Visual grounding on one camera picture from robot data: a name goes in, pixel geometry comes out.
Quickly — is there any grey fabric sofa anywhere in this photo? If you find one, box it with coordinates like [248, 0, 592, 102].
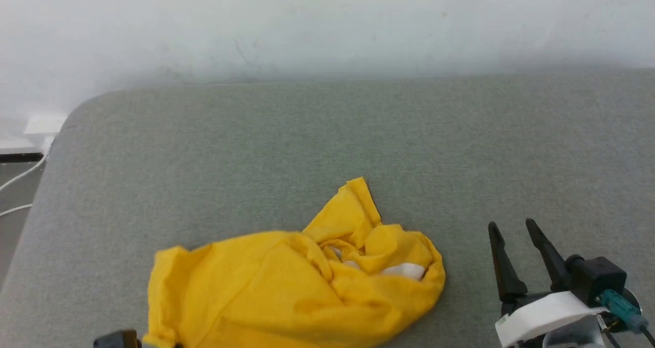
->
[0, 69, 655, 348]

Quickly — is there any yellow printed t-shirt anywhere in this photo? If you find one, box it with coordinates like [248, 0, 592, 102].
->
[145, 177, 447, 348]

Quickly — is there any teal cable connector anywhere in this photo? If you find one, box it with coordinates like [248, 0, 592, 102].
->
[595, 289, 648, 334]

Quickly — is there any white power cable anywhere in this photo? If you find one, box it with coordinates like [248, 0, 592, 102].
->
[0, 136, 55, 193]
[0, 203, 34, 218]

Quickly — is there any white wall socket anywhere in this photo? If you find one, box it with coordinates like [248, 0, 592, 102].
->
[24, 115, 68, 136]

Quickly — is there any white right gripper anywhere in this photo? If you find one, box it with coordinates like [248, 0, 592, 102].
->
[488, 218, 610, 348]

